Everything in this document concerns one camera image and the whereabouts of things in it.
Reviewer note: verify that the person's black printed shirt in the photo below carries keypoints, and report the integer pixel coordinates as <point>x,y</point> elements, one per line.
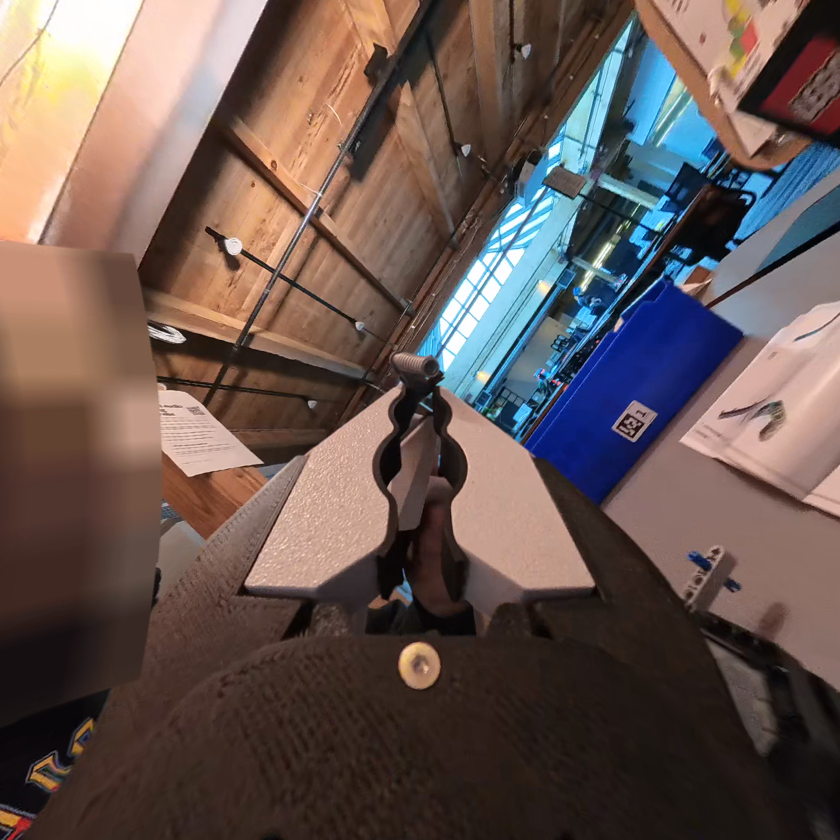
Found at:
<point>39,774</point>

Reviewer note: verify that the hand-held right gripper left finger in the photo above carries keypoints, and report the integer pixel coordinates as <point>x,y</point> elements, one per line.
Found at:
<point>328,518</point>

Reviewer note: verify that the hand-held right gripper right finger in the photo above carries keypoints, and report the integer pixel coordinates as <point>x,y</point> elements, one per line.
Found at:
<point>518,525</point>

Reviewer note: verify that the black ceiling box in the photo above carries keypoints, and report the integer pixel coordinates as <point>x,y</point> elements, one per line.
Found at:
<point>384,62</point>

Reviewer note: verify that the dark printed toy box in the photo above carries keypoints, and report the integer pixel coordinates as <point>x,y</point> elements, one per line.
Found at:
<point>797,65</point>

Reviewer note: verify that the hanging wooden sign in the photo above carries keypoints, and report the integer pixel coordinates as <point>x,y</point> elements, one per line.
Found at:
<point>568,182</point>

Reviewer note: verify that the white building instruction booklet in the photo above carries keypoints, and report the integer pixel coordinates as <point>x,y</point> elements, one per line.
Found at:
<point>807,420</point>

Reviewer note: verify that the grey spring shock absorber piece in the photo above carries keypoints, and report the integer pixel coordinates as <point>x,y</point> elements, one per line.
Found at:
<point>413,366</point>

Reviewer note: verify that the grey toy brick beam assembly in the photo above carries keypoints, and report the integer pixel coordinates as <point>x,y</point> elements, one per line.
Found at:
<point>712,577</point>

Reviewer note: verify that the metal ceiling pipe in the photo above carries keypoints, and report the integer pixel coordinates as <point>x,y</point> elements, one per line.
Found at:
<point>295,224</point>

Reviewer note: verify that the white printed paper sheet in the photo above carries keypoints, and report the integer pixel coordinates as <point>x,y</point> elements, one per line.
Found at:
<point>197,439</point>

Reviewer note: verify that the grey desk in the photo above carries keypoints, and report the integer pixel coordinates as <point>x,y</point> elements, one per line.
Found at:
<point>656,558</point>

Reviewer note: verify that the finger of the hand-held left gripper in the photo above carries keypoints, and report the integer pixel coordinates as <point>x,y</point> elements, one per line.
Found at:
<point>748,689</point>

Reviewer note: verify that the wooden ledge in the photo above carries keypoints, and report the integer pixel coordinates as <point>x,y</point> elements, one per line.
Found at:
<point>203,502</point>

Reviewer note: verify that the blue plastic bin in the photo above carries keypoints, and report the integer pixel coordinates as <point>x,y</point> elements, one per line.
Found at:
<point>656,367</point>

